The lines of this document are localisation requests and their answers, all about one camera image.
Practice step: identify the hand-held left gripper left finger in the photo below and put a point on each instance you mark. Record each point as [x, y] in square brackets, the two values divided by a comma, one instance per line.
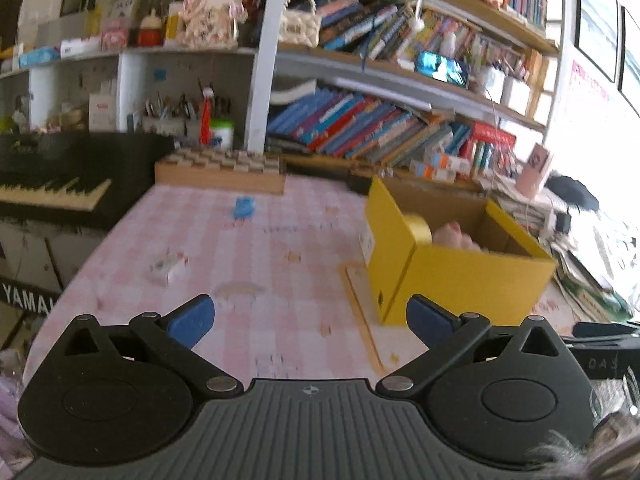
[192, 317]

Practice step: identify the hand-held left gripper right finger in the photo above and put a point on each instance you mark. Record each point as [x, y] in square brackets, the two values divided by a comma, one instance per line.
[425, 317]

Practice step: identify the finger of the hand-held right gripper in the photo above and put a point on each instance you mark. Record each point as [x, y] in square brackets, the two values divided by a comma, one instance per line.
[605, 330]

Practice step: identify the yellow cardboard box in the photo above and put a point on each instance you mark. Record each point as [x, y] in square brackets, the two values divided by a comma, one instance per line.
[450, 280]

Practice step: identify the yellow tape roll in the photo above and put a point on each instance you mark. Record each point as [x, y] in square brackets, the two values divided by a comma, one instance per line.
[419, 227]

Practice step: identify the pink checked desktop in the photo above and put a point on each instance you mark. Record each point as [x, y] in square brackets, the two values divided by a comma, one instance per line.
[300, 240]

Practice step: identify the stack of notebooks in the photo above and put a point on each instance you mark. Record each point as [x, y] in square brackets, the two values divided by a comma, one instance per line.
[590, 285]

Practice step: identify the small white red packet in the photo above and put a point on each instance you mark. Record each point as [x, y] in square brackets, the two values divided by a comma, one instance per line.
[167, 267]

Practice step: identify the thin wooden board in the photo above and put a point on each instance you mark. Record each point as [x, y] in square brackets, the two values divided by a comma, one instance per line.
[362, 310]

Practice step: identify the white bedding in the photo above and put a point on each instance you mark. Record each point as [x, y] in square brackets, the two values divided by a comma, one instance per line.
[615, 240]

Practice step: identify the grey furry sleeve cuff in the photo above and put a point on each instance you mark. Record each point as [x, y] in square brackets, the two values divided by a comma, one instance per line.
[575, 455]

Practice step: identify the black power adapter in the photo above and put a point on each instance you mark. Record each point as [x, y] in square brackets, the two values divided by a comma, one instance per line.
[564, 222]

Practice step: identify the small blue block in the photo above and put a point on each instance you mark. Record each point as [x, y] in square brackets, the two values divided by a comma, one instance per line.
[244, 207]

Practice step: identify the black hat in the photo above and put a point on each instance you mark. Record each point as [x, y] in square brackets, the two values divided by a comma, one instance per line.
[572, 192]

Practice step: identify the stack of papers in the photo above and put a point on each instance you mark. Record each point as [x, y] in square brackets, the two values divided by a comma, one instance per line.
[525, 210]

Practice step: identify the wooden chessboard box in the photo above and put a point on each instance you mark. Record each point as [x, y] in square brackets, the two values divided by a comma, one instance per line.
[220, 172]

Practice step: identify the pink cylinder container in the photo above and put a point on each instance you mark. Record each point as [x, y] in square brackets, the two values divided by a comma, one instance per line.
[535, 170]

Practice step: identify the green lid jar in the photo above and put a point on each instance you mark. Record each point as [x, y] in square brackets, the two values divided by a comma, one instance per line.
[222, 132]

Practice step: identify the thick red book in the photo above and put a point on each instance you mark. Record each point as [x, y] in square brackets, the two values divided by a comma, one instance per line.
[492, 135]

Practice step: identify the desk pen holder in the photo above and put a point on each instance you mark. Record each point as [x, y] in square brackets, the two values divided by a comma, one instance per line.
[162, 122]

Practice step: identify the red glue tube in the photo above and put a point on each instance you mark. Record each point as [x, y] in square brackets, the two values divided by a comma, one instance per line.
[206, 120]

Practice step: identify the black digital piano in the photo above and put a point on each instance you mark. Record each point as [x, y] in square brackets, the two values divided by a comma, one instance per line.
[50, 180]

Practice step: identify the row of blue red books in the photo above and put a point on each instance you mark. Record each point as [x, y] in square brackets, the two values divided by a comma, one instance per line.
[360, 127]

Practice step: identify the white red carton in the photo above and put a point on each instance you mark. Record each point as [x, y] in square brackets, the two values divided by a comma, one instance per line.
[100, 110]

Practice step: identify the white wooden bookshelf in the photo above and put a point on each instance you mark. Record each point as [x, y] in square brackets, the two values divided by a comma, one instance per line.
[260, 85]

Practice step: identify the white pen cup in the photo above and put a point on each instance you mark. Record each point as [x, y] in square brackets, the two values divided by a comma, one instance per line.
[492, 80]
[517, 90]

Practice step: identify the phone with lit screen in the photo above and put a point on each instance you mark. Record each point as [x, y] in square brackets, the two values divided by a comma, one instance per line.
[442, 67]

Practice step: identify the white side shelf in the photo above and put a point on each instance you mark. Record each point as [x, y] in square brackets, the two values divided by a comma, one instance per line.
[135, 67]

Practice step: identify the black framed picture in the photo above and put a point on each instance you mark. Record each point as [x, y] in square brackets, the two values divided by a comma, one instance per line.
[595, 15]
[631, 55]

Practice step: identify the pink white carton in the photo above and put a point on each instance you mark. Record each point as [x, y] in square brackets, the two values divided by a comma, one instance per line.
[116, 37]

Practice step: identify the row of leaning paperback books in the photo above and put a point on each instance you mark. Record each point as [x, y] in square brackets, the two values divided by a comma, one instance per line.
[380, 25]

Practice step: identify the floral fabric bag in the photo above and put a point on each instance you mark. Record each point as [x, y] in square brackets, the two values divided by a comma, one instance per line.
[210, 15]

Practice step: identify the light blue pack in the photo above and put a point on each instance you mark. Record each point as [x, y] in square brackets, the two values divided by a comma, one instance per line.
[37, 55]

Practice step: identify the white quilted handbag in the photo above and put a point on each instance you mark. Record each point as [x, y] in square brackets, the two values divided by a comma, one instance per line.
[299, 22]

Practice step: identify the pink wall poster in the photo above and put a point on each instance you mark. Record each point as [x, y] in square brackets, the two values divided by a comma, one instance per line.
[587, 85]

